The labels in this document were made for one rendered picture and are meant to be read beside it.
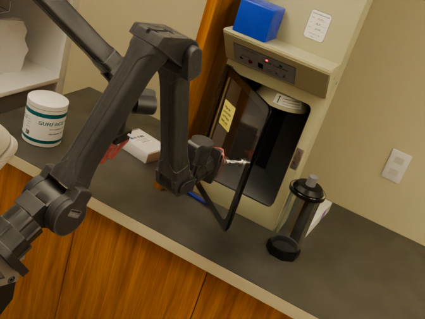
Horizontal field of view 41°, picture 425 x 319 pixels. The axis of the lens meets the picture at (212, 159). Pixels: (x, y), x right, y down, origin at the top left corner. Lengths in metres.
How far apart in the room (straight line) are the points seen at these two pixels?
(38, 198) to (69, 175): 0.07
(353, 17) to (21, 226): 1.02
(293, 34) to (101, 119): 0.76
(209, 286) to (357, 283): 0.44
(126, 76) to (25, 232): 0.33
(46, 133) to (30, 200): 0.85
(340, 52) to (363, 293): 0.70
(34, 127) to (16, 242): 0.90
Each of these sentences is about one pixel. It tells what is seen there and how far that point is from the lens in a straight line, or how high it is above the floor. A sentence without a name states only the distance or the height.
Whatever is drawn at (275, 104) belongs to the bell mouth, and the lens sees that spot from 1.72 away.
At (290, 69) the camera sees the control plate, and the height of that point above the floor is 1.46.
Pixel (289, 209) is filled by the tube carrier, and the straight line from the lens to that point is 1.65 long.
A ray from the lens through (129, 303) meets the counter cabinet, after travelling 1.86.
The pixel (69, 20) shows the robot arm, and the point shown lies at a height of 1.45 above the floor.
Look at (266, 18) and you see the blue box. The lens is 1.56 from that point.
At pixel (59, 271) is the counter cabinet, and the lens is 1.98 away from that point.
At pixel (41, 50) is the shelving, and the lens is 2.66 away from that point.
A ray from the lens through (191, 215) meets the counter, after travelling 1.77.
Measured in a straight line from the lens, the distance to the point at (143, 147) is 2.00.
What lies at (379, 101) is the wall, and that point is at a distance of 2.08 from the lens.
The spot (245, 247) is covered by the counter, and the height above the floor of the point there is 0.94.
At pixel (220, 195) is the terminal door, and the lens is 1.67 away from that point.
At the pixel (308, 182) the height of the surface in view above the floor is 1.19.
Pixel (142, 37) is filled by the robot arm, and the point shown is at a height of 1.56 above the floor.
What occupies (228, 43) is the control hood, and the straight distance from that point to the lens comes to 1.64.
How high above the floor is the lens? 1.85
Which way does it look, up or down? 25 degrees down
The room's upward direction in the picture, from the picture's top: 18 degrees clockwise
